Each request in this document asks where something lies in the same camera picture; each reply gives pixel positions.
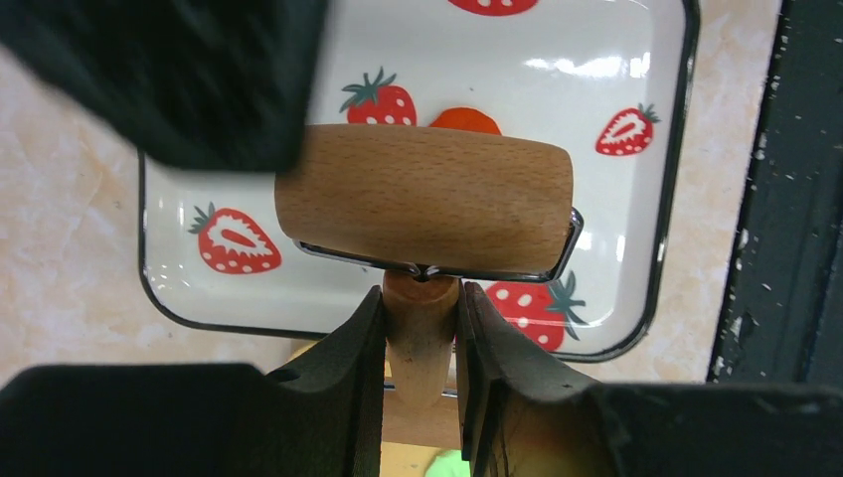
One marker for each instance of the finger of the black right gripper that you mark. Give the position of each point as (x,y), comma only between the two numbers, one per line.
(197,85)

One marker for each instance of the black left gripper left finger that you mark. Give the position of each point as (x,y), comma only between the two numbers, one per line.
(318,415)

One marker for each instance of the wooden pastry roller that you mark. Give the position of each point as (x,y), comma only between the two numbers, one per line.
(430,207)

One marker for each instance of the green dough disc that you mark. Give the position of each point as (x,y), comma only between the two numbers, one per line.
(448,463)

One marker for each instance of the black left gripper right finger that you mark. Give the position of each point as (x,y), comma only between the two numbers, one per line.
(522,412)

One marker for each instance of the yellow plastic tray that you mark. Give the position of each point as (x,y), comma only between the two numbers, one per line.
(408,454)

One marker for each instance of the orange dough disc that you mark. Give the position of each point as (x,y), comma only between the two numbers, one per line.
(467,119)

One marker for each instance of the white strawberry enamel tray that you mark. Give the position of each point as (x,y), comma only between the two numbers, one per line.
(608,81)

